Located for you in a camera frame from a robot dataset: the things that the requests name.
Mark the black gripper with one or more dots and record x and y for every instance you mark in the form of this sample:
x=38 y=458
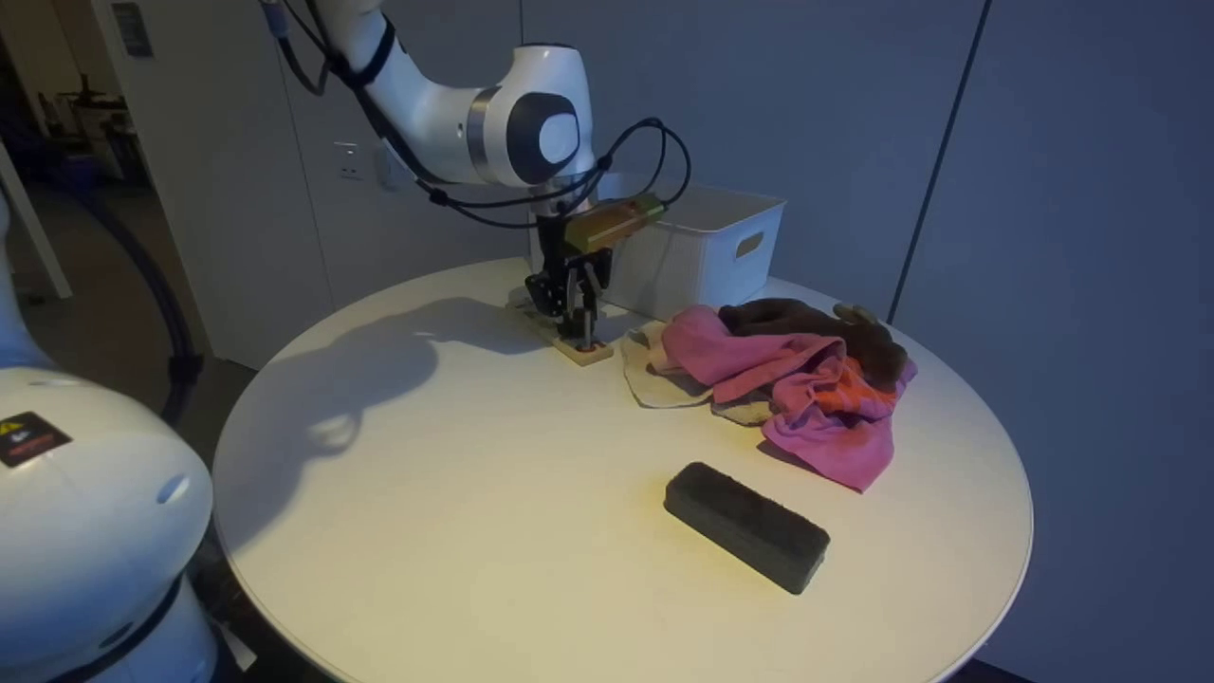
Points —
x=569 y=242

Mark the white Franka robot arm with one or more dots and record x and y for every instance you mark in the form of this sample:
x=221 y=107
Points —
x=430 y=99

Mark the beige canvas bag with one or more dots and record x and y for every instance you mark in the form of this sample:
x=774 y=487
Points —
x=650 y=382

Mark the white ribbed storage box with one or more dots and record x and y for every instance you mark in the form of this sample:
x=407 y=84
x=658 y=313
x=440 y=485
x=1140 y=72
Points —
x=708 y=253

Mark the pink cloth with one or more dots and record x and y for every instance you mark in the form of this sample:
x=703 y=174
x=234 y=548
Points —
x=811 y=403

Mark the dark brown cloth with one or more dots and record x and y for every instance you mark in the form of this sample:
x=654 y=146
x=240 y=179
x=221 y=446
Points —
x=837 y=333

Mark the black rectangular block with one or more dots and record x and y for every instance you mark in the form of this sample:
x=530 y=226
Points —
x=744 y=525

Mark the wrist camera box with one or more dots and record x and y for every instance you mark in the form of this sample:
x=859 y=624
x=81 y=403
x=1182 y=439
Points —
x=612 y=223

